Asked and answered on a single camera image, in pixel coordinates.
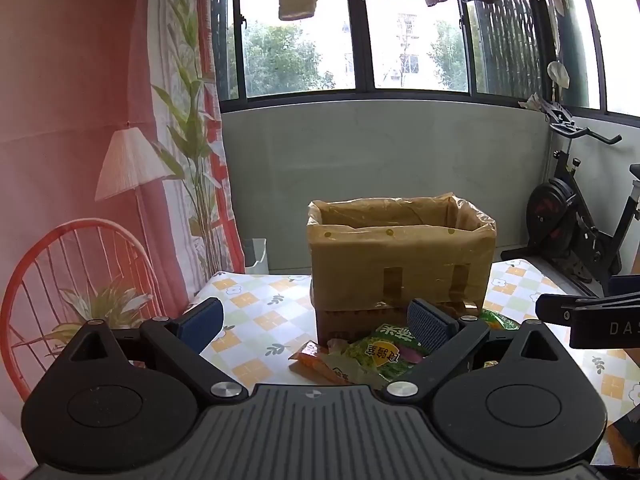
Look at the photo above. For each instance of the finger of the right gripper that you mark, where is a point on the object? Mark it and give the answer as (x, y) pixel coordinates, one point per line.
(557, 309)

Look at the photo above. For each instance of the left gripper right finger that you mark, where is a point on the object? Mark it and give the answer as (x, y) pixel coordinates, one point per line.
(449, 343)

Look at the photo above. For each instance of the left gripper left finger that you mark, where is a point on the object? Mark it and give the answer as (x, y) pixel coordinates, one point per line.
(174, 345)

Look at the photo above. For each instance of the orange snack bar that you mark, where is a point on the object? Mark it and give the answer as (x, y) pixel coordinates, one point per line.
(310, 354)

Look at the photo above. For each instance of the green snack bag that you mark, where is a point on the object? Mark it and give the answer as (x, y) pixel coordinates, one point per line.
(391, 351)

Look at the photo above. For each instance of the black exercise bike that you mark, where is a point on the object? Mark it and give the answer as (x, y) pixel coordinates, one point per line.
(559, 225)

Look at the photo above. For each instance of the cardboard box with plastic liner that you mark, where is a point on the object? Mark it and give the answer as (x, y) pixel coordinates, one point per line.
(378, 254)

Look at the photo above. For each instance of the red printed wall curtain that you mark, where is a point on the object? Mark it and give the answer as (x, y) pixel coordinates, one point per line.
(109, 110)

